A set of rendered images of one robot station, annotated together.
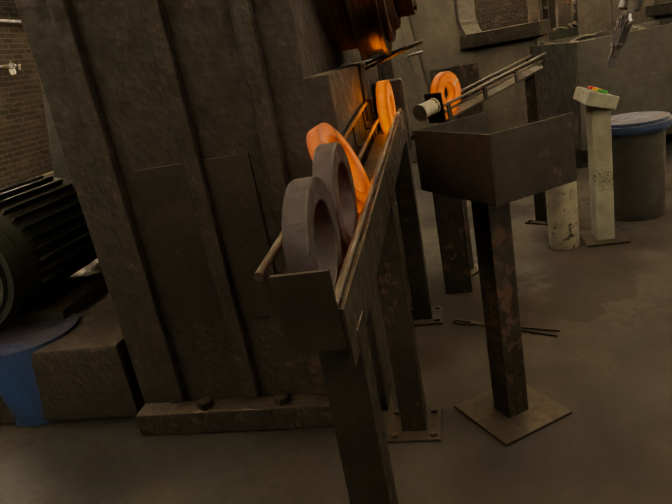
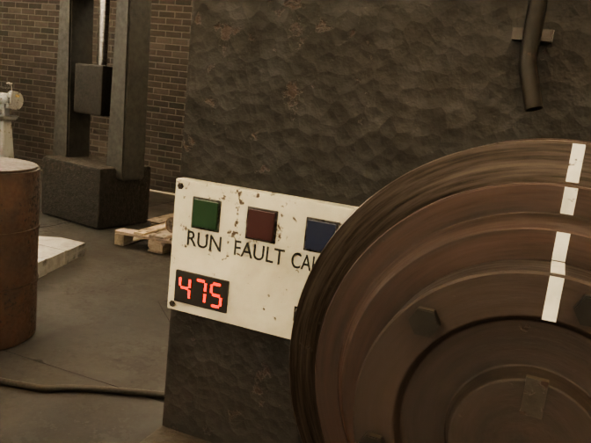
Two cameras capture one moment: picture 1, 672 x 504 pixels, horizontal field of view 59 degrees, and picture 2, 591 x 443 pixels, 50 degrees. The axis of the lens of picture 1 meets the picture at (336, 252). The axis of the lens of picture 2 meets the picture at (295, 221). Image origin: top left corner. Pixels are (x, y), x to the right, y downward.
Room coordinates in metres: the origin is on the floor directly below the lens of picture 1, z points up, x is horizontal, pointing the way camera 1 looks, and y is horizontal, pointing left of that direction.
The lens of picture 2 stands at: (1.65, -0.82, 1.36)
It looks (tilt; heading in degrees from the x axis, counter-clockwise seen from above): 11 degrees down; 98
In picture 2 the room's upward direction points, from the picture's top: 6 degrees clockwise
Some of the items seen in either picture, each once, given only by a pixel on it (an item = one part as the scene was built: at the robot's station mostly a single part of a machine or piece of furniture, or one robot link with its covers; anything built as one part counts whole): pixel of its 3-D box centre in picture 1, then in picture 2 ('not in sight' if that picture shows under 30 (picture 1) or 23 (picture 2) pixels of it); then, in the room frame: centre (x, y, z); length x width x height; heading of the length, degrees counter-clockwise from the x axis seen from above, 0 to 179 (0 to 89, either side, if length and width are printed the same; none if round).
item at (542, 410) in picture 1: (503, 280); not in sight; (1.23, -0.36, 0.36); 0.26 x 0.20 x 0.72; 22
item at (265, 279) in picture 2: not in sight; (260, 261); (1.50, -0.05, 1.15); 0.26 x 0.02 x 0.18; 167
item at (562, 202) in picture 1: (560, 184); not in sight; (2.29, -0.94, 0.26); 0.12 x 0.12 x 0.52
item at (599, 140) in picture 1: (600, 165); not in sight; (2.30, -1.10, 0.31); 0.24 x 0.16 x 0.62; 167
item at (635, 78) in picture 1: (623, 86); not in sight; (3.89, -2.05, 0.39); 1.03 x 0.83 x 0.77; 92
